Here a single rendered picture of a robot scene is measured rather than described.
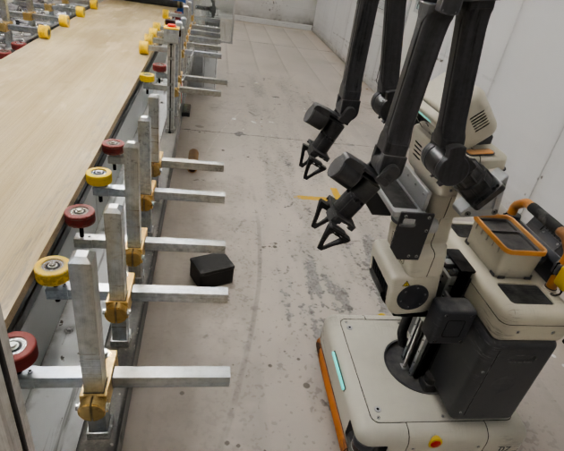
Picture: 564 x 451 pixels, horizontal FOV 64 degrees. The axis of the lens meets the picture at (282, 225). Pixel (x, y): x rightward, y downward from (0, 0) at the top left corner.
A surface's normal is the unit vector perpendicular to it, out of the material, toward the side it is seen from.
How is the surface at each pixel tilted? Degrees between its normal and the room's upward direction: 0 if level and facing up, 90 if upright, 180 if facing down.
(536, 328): 90
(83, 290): 90
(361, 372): 0
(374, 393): 0
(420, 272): 90
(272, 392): 0
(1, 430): 90
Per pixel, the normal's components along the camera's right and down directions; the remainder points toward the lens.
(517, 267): 0.11, 0.57
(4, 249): 0.14, -0.84
